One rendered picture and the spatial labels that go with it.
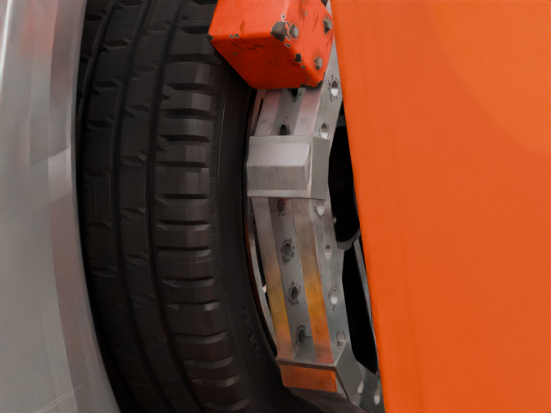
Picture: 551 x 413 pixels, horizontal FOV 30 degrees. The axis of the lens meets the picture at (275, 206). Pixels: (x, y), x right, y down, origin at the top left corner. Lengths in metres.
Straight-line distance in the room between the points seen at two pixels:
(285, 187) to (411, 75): 0.45
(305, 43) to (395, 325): 0.42
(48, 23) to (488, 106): 0.48
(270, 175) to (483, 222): 0.45
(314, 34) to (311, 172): 0.12
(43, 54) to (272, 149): 0.22
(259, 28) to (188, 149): 0.13
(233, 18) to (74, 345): 0.31
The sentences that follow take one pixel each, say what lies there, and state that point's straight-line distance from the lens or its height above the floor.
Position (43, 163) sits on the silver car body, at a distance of 0.85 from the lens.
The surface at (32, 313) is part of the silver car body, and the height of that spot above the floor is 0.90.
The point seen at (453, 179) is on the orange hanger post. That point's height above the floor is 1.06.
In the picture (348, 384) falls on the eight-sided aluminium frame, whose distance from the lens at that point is 0.99.
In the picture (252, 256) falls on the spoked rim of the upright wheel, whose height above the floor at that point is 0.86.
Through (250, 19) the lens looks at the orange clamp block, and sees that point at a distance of 0.89.
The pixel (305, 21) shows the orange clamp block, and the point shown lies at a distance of 0.90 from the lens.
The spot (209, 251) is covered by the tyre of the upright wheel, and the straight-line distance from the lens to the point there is 0.93.
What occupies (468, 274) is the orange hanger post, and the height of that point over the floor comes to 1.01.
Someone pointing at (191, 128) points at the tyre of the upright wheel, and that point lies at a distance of 0.92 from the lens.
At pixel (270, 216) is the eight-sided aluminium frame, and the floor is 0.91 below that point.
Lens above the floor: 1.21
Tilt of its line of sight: 18 degrees down
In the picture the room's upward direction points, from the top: 9 degrees counter-clockwise
